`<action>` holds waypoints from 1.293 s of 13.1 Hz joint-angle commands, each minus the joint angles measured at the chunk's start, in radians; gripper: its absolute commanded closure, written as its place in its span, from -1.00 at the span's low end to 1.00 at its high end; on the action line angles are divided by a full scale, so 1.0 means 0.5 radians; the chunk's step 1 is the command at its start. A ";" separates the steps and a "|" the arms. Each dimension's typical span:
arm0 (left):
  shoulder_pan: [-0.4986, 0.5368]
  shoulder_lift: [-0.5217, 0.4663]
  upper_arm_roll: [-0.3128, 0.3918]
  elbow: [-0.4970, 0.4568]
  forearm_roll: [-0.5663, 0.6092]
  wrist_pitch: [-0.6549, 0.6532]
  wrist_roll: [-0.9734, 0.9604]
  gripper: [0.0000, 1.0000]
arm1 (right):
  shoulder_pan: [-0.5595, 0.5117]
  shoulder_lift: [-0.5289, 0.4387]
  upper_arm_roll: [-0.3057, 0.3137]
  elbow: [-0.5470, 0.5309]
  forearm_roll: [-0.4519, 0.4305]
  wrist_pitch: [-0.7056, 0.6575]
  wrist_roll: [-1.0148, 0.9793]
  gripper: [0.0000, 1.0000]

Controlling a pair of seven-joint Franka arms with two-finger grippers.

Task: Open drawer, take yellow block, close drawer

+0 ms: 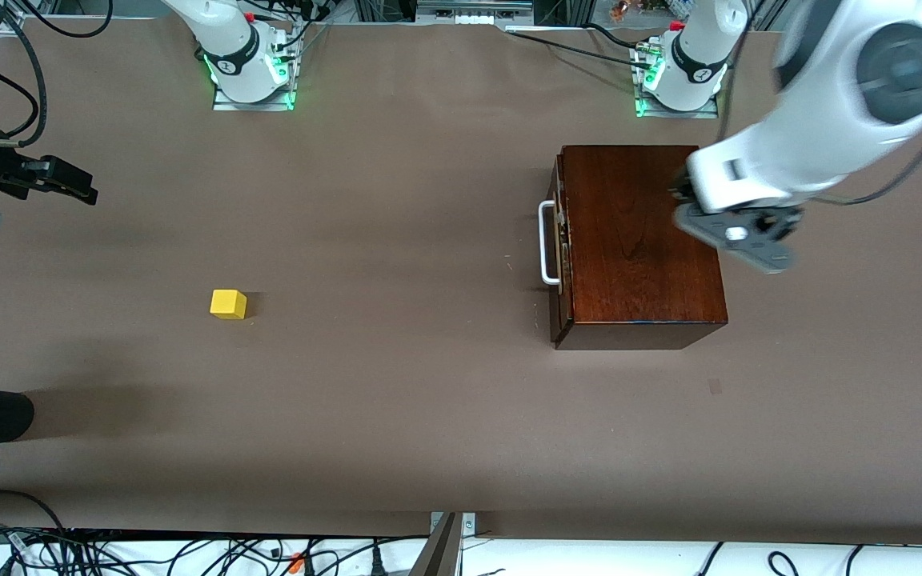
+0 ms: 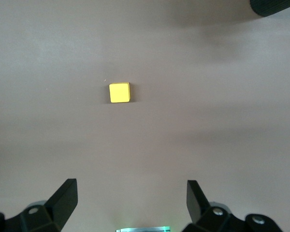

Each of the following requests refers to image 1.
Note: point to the small metal edge bracket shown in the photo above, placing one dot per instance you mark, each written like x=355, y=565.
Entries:
x=469, y=524

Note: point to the grey slanted metal strut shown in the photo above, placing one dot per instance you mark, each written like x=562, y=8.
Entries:
x=437, y=556

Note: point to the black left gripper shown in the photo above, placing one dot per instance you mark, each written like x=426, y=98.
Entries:
x=685, y=189

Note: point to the dark brown wooden cabinet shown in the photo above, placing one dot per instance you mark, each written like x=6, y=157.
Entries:
x=629, y=264

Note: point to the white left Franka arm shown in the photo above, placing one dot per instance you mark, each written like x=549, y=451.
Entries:
x=829, y=128

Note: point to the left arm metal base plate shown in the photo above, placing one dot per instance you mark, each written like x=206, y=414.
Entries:
x=645, y=110

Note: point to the white power strip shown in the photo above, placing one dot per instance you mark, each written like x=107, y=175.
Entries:
x=469, y=18

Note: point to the aluminium frame profile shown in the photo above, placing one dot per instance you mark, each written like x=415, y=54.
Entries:
x=13, y=26

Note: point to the yellow cube block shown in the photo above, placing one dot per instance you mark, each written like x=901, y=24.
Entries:
x=227, y=304

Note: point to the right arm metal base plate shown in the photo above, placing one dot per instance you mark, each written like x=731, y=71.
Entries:
x=269, y=105

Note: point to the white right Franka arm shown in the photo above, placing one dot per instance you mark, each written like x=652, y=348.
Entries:
x=229, y=40

